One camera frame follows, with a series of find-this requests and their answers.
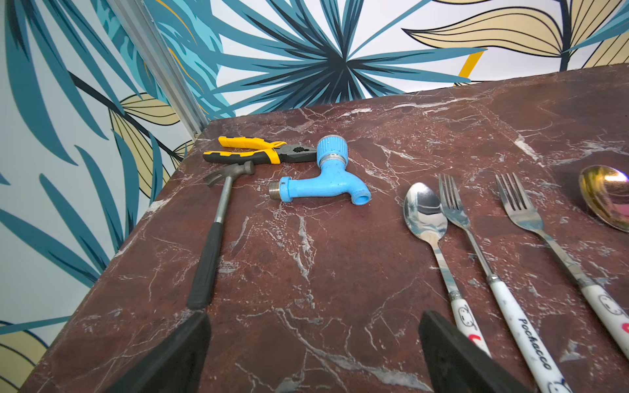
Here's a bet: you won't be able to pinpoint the yellow black pliers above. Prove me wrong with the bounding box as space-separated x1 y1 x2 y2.
203 136 317 165

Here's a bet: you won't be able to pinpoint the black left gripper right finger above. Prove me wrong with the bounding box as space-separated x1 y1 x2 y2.
419 310 529 393

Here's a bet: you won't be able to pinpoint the spoon with white handle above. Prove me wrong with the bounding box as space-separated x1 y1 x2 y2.
403 183 491 357

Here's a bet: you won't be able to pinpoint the black handled hammer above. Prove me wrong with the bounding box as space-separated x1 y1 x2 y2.
187 160 255 310

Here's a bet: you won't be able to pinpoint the left aluminium corner post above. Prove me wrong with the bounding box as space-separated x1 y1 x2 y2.
108 0 209 139

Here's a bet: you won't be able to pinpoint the iridescent spoon with blue handle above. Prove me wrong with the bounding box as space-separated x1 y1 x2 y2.
578 165 628 233

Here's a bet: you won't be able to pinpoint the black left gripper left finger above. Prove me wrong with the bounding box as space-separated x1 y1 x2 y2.
107 312 211 392

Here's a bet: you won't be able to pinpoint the blue plastic faucet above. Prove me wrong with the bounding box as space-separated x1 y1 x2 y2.
269 135 372 206

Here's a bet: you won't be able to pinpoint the fork with white Pochacco handle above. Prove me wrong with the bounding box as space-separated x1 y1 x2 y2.
439 175 572 392

